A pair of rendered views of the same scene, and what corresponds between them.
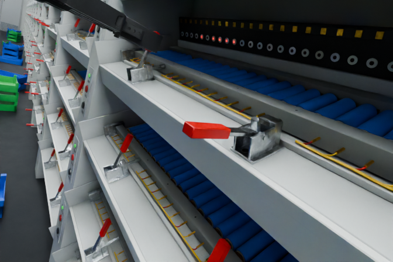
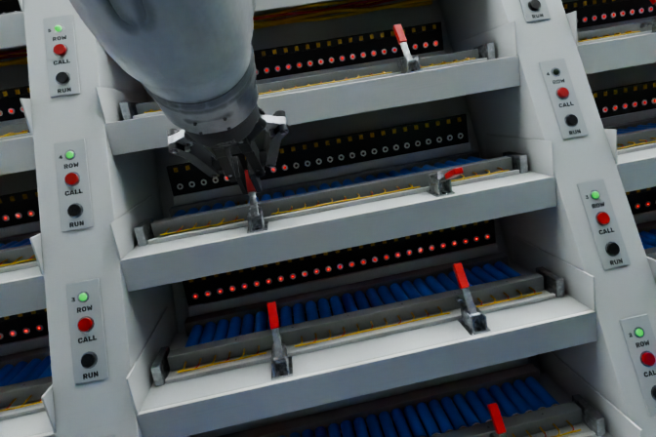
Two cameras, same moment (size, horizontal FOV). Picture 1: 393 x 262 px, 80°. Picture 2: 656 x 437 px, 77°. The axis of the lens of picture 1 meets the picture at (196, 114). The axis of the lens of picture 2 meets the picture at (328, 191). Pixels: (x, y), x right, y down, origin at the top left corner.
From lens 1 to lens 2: 54 cm
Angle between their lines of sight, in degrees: 59
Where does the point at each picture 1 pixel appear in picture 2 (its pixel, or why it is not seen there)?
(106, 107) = (139, 335)
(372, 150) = (471, 167)
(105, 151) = (209, 382)
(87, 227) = not seen: outside the picture
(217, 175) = (435, 219)
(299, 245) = (495, 209)
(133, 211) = (357, 354)
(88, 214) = not seen: outside the picture
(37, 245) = not seen: outside the picture
